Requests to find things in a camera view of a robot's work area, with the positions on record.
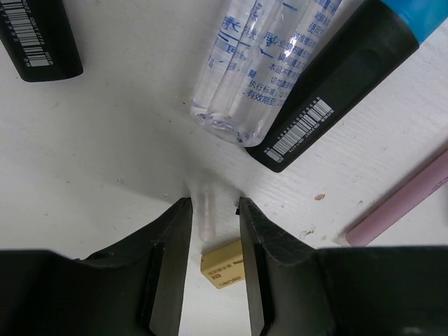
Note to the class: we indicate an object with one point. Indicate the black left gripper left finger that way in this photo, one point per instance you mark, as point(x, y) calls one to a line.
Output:
point(132, 287)

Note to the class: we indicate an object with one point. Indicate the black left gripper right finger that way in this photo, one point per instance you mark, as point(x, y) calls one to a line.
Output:
point(294, 289)

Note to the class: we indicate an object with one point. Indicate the tan rectangular eraser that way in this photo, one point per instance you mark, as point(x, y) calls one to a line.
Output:
point(224, 266)

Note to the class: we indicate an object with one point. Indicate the clear spray bottle blue cap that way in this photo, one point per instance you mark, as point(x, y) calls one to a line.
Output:
point(261, 49)

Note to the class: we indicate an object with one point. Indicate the blue and black highlighter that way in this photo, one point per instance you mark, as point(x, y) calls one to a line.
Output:
point(377, 38)

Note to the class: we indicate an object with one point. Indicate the pink and black highlighter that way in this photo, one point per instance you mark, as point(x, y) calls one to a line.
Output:
point(38, 38)

